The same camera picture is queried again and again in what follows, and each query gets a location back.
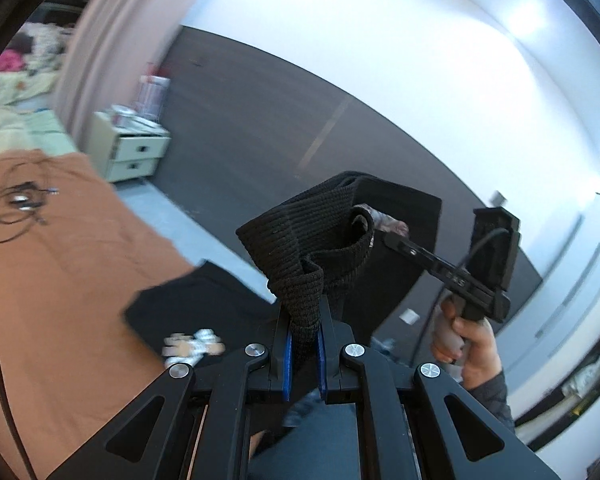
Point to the beige curtain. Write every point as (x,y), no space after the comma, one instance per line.
(130,25)

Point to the pink cloth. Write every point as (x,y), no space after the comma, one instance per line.
(9,62)

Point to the black folded garment with print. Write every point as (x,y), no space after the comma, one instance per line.
(205,300)

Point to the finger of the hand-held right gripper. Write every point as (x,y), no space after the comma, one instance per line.
(405,250)

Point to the person's right forearm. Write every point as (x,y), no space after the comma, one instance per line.
(490,400)

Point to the person's right hand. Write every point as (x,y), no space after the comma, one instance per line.
(480,350)

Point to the pile of clothes and pillows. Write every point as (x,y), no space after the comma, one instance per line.
(15,120)

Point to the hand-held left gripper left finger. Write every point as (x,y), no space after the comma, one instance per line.
(286,365)

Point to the pale green nightstand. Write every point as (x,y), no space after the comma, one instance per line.
(130,150)

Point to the striped gift bag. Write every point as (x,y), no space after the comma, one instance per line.
(154,95)

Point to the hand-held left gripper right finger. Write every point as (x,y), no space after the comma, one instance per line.
(322,365)

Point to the brown bed sheet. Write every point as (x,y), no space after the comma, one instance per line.
(80,285)

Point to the black t-shirt with patterned trim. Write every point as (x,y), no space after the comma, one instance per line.
(300,240)

